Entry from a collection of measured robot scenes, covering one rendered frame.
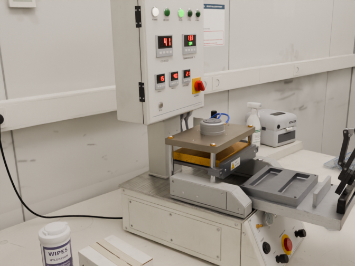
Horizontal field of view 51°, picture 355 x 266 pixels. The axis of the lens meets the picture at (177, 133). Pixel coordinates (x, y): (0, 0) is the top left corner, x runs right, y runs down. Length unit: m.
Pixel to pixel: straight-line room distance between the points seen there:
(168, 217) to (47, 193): 0.57
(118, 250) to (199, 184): 0.29
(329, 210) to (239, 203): 0.23
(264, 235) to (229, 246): 0.10
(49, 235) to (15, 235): 0.35
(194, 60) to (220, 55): 0.76
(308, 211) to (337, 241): 0.35
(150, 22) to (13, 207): 0.85
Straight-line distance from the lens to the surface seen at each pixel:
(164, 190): 1.22
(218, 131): 1.17
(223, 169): 1.09
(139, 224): 1.29
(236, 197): 1.04
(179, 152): 1.17
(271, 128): 2.09
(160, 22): 1.16
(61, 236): 1.12
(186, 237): 1.18
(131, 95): 1.16
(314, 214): 1.03
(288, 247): 1.22
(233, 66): 2.16
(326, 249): 1.32
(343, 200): 1.04
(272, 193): 1.06
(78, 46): 1.53
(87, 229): 1.41
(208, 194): 1.08
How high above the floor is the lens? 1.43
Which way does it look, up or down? 15 degrees down
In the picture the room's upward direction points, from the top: 1 degrees counter-clockwise
